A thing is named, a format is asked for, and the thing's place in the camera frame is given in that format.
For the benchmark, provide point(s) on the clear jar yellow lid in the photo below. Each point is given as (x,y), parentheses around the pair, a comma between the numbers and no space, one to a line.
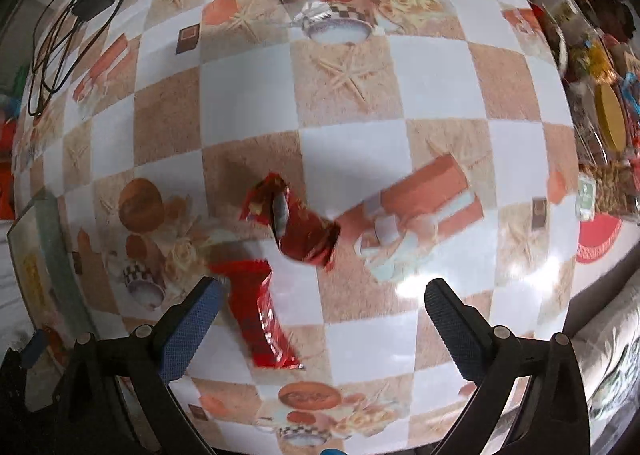
(610,115)

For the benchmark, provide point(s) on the red snack packet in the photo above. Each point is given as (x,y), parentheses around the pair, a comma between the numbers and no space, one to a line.
(305,235)
(260,315)

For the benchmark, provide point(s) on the orange red hand tool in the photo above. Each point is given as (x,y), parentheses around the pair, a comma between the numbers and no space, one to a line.
(6,165)

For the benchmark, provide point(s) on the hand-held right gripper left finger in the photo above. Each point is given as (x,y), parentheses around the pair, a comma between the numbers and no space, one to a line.
(192,330)

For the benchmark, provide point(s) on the rectangular storage tray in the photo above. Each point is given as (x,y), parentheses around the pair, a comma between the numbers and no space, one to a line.
(50,235)

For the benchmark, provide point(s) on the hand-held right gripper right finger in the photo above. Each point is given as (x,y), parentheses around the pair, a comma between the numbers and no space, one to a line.
(452,330)

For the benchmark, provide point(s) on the pile of assorted snacks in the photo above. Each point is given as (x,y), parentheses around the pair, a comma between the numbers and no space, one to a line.
(600,55)

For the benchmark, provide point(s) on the beige patterned sofa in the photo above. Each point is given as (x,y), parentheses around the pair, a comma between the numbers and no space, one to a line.
(610,360)

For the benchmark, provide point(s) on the heap of peanuts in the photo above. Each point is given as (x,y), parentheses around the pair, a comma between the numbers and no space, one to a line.
(610,185)

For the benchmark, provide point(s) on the small green white sachet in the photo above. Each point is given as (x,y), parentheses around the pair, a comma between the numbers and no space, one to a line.
(586,200)

